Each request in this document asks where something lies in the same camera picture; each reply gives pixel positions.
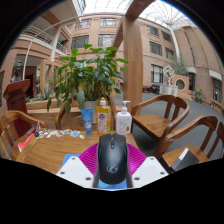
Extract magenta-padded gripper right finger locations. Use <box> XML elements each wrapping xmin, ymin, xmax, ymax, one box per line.
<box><xmin>126</xmin><ymin>142</ymin><xmax>170</xmax><ymax>190</ymax></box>

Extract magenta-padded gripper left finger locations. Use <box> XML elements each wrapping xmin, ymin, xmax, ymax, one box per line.
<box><xmin>55</xmin><ymin>142</ymin><xmax>100</xmax><ymax>190</ymax></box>

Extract black computer mouse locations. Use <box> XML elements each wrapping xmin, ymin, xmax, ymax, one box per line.
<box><xmin>96</xmin><ymin>133</ymin><xmax>129</xmax><ymax>185</ymax></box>

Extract blue cartoon mouse pad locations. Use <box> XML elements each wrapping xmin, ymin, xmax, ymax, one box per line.
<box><xmin>62</xmin><ymin>153</ymin><xmax>128</xmax><ymax>190</ymax></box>

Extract black notebook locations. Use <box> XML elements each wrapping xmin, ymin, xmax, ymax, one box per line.
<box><xmin>170</xmin><ymin>147</ymin><xmax>200</xmax><ymax>172</ymax></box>

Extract blue squeeze tube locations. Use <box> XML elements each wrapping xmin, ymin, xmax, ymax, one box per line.
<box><xmin>80</xmin><ymin>108</ymin><xmax>94</xmax><ymax>137</ymax></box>

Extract white pump bottle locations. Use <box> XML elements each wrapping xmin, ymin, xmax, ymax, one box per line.
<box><xmin>115</xmin><ymin>100</ymin><xmax>133</xmax><ymax>136</ymax></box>

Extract red booklet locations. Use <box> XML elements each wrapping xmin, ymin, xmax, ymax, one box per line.
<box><xmin>17</xmin><ymin>132</ymin><xmax>36</xmax><ymax>153</ymax></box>

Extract yellow dish soap bottle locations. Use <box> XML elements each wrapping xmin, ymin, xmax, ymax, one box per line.
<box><xmin>95</xmin><ymin>96</ymin><xmax>112</xmax><ymax>136</ymax></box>

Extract yellow flowering plant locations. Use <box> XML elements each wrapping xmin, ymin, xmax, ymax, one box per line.
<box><xmin>194</xmin><ymin>87</ymin><xmax>204</xmax><ymax>103</ymax></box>

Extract dark red wooden lectern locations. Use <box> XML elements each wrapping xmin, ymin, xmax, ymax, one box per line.
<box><xmin>3</xmin><ymin>78</ymin><xmax>32</xmax><ymax>138</ymax></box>

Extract green potted plant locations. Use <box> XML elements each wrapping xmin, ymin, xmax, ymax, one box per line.
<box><xmin>46</xmin><ymin>43</ymin><xmax>129</xmax><ymax>125</ymax></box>

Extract white metal sculpture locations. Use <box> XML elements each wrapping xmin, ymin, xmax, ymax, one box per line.
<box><xmin>163</xmin><ymin>64</ymin><xmax>176</xmax><ymax>86</ymax></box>

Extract wooden pillar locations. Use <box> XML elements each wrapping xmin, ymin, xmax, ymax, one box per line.
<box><xmin>113</xmin><ymin>0</ymin><xmax>158</xmax><ymax>111</ymax></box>

